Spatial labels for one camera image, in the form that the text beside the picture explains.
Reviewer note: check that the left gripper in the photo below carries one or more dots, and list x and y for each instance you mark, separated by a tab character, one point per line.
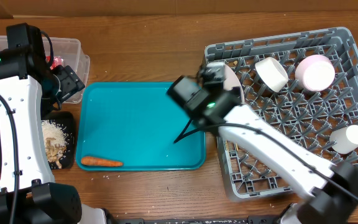
71	81

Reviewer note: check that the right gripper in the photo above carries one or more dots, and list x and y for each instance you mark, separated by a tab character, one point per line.
237	91

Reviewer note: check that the red snack wrapper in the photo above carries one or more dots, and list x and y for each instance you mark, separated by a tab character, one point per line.
57	60

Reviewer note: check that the pink plate with food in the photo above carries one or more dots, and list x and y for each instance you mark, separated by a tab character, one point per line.
232	83

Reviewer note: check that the rice and peanut scraps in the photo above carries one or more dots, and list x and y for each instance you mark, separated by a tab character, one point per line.
55	142

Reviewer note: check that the white bowl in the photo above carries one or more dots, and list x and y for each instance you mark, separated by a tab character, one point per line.
272	73
315	73

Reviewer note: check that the orange carrot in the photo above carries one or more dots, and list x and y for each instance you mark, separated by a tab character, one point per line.
99	162

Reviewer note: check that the small white cup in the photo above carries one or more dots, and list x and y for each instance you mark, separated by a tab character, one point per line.
346	139

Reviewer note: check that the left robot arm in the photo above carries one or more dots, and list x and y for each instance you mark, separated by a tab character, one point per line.
28	191

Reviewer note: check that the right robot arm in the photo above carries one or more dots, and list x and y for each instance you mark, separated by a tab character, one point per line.
329	192

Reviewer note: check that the grey dishwasher rack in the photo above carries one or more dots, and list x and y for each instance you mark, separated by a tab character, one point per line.
307	118

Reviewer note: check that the black tray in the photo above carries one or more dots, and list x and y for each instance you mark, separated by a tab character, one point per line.
65	119

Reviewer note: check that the clear plastic bin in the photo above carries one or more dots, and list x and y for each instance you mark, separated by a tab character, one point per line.
73	56

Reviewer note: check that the teal serving tray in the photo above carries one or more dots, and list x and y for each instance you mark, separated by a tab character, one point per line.
136	123

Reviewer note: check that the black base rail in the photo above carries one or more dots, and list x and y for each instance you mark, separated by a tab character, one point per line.
253	219

